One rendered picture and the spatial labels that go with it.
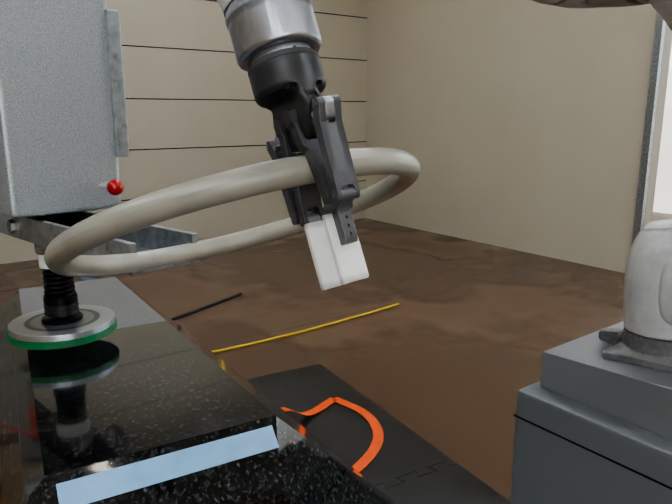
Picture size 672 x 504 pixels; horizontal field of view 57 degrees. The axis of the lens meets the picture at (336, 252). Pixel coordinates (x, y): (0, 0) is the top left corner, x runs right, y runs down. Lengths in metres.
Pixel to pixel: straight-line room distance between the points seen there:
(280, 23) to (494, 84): 6.07
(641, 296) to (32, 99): 1.19
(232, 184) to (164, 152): 6.17
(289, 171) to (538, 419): 0.91
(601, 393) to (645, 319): 0.16
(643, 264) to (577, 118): 4.83
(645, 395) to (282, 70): 0.92
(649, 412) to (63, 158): 1.19
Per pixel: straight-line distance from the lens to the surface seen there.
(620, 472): 1.31
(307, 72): 0.63
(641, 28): 5.87
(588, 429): 1.31
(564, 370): 1.36
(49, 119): 1.31
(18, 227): 1.43
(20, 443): 1.17
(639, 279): 1.31
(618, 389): 1.31
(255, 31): 0.64
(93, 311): 1.51
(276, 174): 0.60
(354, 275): 0.60
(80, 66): 1.34
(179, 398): 1.17
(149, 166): 6.72
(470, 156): 6.85
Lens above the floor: 1.37
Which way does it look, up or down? 13 degrees down
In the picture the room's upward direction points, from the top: straight up
